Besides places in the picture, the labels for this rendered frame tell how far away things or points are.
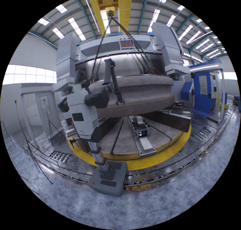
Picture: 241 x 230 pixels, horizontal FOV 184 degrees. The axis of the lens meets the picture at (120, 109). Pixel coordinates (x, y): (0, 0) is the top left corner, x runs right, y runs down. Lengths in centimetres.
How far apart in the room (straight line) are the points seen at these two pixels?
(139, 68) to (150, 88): 338
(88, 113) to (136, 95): 140
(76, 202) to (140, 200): 101
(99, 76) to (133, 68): 226
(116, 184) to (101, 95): 115
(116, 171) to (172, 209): 115
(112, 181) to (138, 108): 150
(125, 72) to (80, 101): 455
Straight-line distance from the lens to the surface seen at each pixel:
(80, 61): 594
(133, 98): 178
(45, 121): 432
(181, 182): 163
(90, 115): 61
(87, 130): 65
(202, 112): 497
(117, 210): 143
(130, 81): 166
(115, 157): 174
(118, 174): 130
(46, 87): 449
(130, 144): 168
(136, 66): 523
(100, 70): 521
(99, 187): 128
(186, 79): 687
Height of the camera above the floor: 141
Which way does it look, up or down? 13 degrees down
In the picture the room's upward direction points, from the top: 8 degrees counter-clockwise
